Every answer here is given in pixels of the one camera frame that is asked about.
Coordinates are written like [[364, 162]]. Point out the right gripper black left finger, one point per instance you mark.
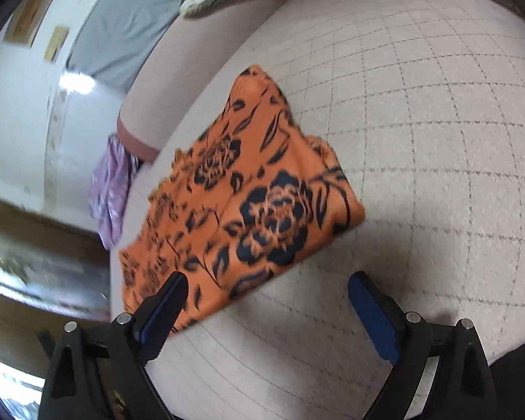
[[74, 387]]

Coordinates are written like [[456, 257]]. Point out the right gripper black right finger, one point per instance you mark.
[[462, 387]]

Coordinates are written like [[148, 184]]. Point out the orange black floral cloth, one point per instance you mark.
[[251, 198]]

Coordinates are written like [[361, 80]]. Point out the purple floral cloth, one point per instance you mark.
[[109, 190]]

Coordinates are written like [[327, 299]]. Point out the pink bolster pillow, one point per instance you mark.
[[181, 65]]

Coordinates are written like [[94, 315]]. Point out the grey pillow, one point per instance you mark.
[[118, 37]]

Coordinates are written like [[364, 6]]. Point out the brown wooden door frame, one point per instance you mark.
[[49, 274]]

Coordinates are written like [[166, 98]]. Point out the small wooden wall frame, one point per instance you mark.
[[56, 43]]

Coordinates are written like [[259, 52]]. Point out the large wooden wall frame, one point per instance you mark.
[[25, 22]]

